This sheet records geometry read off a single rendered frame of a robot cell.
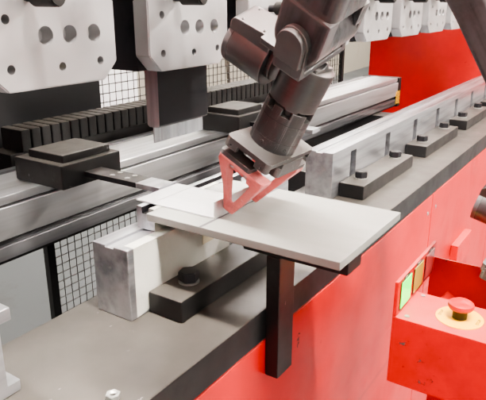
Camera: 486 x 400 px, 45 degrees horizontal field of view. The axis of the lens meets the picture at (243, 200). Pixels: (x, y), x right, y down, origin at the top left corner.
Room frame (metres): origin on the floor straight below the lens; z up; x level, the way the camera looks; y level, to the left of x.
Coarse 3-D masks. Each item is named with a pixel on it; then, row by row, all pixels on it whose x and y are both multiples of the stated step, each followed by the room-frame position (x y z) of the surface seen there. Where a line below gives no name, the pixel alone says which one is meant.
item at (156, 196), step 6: (174, 186) 0.80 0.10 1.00; (180, 186) 0.80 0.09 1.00; (186, 186) 0.80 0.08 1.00; (156, 192) 0.77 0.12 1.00; (162, 192) 0.77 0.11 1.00; (168, 192) 0.77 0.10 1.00; (174, 192) 0.77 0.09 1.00; (138, 198) 0.74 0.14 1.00; (144, 198) 0.74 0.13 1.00; (150, 198) 0.74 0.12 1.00; (156, 198) 0.74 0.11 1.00; (162, 198) 0.75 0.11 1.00
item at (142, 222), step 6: (216, 174) 0.87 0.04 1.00; (234, 174) 0.87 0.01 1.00; (204, 180) 0.84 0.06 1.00; (210, 180) 0.84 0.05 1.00; (216, 180) 0.86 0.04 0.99; (240, 180) 0.87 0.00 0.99; (192, 186) 0.81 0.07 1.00; (198, 186) 0.82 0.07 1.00; (144, 204) 0.73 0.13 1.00; (150, 204) 0.73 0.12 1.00; (138, 210) 0.72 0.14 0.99; (144, 210) 0.72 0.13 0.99; (150, 210) 0.71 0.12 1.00; (138, 216) 0.72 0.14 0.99; (144, 216) 0.72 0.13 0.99; (138, 222) 0.72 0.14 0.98; (144, 222) 0.72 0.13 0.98; (150, 222) 0.71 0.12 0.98; (144, 228) 0.72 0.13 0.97; (150, 228) 0.71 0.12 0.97
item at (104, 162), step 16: (48, 144) 0.92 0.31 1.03; (64, 144) 0.92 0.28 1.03; (80, 144) 0.92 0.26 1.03; (96, 144) 0.92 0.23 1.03; (16, 160) 0.89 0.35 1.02; (32, 160) 0.87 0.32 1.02; (48, 160) 0.86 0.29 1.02; (64, 160) 0.85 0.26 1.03; (80, 160) 0.86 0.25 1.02; (96, 160) 0.89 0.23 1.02; (112, 160) 0.91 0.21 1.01; (32, 176) 0.87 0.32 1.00; (48, 176) 0.85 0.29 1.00; (64, 176) 0.83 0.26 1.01; (80, 176) 0.86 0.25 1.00; (96, 176) 0.85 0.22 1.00; (112, 176) 0.84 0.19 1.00; (128, 176) 0.84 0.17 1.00; (144, 176) 0.84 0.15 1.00
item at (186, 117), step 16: (160, 80) 0.73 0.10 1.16; (176, 80) 0.76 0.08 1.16; (192, 80) 0.79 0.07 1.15; (160, 96) 0.73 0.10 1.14; (176, 96) 0.76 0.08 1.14; (192, 96) 0.79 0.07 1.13; (160, 112) 0.73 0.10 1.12; (176, 112) 0.76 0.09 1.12; (192, 112) 0.79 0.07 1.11; (160, 128) 0.75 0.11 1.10; (176, 128) 0.77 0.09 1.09; (192, 128) 0.80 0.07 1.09
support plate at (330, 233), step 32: (288, 192) 0.78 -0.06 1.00; (160, 224) 0.68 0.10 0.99; (192, 224) 0.66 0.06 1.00; (224, 224) 0.66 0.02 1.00; (256, 224) 0.66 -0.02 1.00; (288, 224) 0.66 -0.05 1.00; (320, 224) 0.66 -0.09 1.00; (352, 224) 0.66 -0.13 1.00; (384, 224) 0.66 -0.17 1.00; (288, 256) 0.58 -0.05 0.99; (320, 256) 0.56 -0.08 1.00; (352, 256) 0.57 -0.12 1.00
